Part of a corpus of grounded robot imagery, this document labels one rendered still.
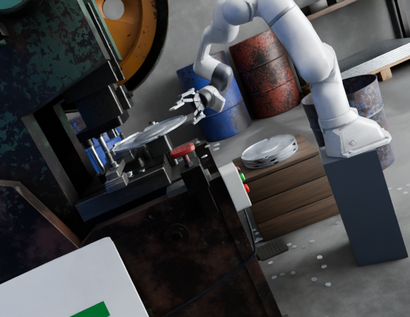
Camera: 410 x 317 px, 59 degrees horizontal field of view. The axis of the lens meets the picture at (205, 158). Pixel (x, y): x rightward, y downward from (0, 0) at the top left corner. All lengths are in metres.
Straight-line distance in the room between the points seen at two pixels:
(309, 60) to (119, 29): 0.84
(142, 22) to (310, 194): 1.09
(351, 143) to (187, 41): 3.49
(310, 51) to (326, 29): 3.75
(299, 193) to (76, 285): 1.09
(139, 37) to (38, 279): 1.00
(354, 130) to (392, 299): 0.57
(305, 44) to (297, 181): 0.75
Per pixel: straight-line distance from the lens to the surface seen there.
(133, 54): 1.64
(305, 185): 1.82
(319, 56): 1.23
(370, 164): 1.38
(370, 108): 2.11
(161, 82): 4.61
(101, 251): 1.19
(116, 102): 1.25
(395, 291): 1.46
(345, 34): 5.10
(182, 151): 0.97
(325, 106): 1.33
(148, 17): 1.65
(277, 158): 1.79
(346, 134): 1.35
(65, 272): 1.23
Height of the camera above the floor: 0.97
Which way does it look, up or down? 15 degrees down
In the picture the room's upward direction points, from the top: 24 degrees counter-clockwise
